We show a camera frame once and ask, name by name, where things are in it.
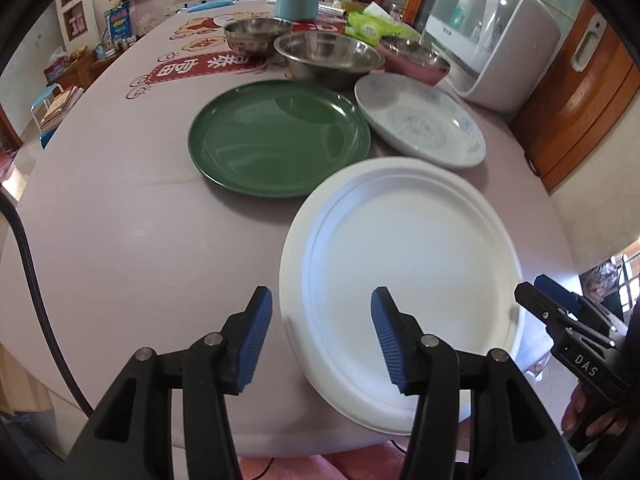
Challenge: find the white paper plate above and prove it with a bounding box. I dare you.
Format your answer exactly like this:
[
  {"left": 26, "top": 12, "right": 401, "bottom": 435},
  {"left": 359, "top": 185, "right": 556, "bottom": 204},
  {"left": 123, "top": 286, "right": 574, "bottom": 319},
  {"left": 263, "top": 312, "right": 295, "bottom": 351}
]
[{"left": 278, "top": 156, "right": 526, "bottom": 436}]

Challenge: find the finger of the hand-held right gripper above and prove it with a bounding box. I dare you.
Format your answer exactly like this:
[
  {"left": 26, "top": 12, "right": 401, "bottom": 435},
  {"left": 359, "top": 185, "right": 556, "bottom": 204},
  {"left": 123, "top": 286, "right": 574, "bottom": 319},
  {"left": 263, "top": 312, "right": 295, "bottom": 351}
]
[
  {"left": 534, "top": 274, "right": 621, "bottom": 333},
  {"left": 515, "top": 281, "right": 616, "bottom": 348}
]

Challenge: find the blue face mask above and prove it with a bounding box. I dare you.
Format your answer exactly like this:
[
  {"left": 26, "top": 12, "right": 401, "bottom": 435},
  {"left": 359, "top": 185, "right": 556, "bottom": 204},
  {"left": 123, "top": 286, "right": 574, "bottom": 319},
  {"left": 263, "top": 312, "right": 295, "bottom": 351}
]
[{"left": 182, "top": 0, "right": 241, "bottom": 13}]

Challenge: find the person's right hand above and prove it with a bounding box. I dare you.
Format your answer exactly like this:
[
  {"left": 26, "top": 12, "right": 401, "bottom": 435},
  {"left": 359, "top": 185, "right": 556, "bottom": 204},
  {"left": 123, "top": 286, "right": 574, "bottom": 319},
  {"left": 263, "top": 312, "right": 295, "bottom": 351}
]
[{"left": 562, "top": 385, "right": 628, "bottom": 436}]

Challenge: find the wooden sliding door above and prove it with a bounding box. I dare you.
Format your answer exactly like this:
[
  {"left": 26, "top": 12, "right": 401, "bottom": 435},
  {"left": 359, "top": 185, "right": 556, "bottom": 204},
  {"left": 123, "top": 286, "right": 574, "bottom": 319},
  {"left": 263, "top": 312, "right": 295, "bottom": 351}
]
[{"left": 507, "top": 0, "right": 640, "bottom": 193}]

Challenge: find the white sterilizer cabinet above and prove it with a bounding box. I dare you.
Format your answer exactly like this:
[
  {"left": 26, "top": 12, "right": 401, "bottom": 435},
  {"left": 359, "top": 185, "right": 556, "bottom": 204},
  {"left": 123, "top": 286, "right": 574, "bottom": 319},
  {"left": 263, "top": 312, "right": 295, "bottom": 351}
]
[{"left": 422, "top": 0, "right": 562, "bottom": 113}]

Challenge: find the large steel bowl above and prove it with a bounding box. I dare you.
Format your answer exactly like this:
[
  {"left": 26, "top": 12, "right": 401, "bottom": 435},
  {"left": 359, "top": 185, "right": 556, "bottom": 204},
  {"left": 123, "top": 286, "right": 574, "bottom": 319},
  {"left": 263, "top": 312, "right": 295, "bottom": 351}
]
[{"left": 273, "top": 31, "right": 387, "bottom": 92}]

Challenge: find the pink steel bowl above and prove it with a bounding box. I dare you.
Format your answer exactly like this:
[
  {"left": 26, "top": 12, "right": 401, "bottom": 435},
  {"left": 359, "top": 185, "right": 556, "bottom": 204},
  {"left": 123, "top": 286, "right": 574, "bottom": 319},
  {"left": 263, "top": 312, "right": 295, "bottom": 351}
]
[{"left": 377, "top": 36, "right": 452, "bottom": 87}]

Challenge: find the blue patterned white plate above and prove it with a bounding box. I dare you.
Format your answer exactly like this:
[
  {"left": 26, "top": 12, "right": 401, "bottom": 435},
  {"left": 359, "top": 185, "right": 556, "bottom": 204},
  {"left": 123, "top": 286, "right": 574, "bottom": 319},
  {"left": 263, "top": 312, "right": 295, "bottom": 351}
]
[{"left": 354, "top": 73, "right": 487, "bottom": 169}]

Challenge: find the red tissue box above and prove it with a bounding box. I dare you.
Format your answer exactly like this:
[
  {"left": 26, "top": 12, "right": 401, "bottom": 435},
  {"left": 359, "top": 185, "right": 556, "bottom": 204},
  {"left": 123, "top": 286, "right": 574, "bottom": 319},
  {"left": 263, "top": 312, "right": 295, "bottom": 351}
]
[{"left": 44, "top": 57, "right": 68, "bottom": 83}]

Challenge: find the blue toy box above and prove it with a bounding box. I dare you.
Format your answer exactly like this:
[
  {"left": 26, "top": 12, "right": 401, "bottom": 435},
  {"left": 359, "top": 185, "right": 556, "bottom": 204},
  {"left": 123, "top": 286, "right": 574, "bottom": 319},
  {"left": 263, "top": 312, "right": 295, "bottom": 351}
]
[{"left": 104, "top": 2, "right": 132, "bottom": 43}]

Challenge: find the thick black cable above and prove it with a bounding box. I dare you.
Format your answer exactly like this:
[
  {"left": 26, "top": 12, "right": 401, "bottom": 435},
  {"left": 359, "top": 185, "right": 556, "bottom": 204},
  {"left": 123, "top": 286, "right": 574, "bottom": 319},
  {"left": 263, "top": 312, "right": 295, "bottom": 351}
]
[{"left": 0, "top": 187, "right": 93, "bottom": 421}]

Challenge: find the green plate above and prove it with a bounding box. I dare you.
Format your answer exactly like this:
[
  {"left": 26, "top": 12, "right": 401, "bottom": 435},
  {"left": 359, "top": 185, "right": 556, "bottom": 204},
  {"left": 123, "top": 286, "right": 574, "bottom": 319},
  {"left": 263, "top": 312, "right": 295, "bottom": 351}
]
[{"left": 188, "top": 79, "right": 372, "bottom": 198}]

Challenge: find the pink clothing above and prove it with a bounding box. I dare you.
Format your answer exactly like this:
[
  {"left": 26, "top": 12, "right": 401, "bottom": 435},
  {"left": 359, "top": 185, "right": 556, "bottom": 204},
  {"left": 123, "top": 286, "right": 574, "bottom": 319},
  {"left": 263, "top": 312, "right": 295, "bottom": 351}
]
[{"left": 240, "top": 440, "right": 416, "bottom": 480}]

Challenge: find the blue metal stool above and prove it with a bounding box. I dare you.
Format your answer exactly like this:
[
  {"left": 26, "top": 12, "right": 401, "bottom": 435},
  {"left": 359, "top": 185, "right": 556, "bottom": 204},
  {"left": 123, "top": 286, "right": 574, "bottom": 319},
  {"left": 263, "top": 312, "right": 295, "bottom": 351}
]
[{"left": 31, "top": 85, "right": 66, "bottom": 148}]

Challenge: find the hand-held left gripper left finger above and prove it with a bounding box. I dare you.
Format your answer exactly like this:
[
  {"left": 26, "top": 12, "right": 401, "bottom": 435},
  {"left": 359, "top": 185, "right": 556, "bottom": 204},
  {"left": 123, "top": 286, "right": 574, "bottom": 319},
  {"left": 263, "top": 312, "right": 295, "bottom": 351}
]
[{"left": 65, "top": 286, "right": 273, "bottom": 480}]

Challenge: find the green tissue pack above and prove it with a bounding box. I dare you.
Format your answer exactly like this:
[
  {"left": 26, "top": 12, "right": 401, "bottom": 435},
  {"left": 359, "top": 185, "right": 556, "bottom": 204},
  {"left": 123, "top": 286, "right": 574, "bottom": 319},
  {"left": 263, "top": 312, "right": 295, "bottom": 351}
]
[{"left": 345, "top": 2, "right": 421, "bottom": 46}]

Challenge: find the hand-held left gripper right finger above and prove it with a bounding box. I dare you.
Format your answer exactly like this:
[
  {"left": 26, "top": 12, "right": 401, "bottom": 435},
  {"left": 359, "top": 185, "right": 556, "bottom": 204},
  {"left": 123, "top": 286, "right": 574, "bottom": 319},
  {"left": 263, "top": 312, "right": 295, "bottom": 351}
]
[{"left": 370, "top": 286, "right": 576, "bottom": 480}]

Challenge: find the stack of books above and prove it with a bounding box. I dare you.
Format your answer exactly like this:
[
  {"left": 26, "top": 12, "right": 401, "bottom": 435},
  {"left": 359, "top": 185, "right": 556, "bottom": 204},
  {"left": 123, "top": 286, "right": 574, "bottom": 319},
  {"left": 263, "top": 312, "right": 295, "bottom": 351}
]
[{"left": 40, "top": 86, "right": 86, "bottom": 131}]

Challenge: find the pink printed tablecloth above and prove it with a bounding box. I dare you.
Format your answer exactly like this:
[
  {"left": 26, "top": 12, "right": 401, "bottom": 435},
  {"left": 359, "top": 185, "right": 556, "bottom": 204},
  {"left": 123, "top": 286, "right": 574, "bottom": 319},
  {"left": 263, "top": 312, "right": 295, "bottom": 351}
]
[{"left": 0, "top": 0, "right": 581, "bottom": 461}]

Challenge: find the wooden low cabinet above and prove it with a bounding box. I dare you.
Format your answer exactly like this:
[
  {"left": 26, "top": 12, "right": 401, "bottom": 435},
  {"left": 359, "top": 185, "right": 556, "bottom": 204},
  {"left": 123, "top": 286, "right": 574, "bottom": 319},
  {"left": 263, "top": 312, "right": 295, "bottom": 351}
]
[{"left": 47, "top": 47, "right": 126, "bottom": 91}]

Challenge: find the thin black cable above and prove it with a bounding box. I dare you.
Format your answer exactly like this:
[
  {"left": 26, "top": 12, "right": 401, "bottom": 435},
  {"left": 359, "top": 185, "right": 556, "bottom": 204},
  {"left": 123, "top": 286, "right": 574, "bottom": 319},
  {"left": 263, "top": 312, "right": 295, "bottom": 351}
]
[{"left": 250, "top": 455, "right": 276, "bottom": 480}]

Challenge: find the small steel bowl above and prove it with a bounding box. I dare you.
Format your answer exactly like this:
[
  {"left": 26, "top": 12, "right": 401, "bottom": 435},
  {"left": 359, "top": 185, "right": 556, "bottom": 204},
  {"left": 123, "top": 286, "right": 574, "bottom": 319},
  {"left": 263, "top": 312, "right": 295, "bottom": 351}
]
[{"left": 223, "top": 17, "right": 294, "bottom": 57}]

